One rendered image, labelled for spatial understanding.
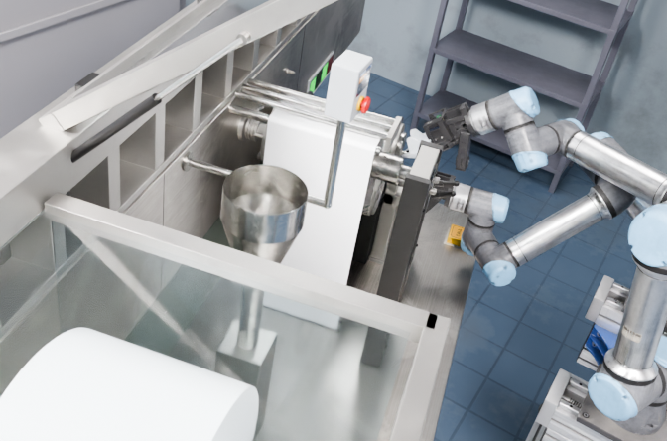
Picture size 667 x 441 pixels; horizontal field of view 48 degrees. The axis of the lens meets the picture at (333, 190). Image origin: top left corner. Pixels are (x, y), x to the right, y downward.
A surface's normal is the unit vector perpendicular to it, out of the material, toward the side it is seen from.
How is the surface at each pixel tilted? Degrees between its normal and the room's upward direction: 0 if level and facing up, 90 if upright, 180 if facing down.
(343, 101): 90
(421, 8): 90
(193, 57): 90
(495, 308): 0
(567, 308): 0
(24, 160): 0
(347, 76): 90
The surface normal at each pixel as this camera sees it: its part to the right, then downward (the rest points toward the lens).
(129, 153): -0.29, 0.51
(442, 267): 0.15, -0.81
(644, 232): -0.78, 0.12
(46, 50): 0.84, 0.40
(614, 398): -0.80, 0.36
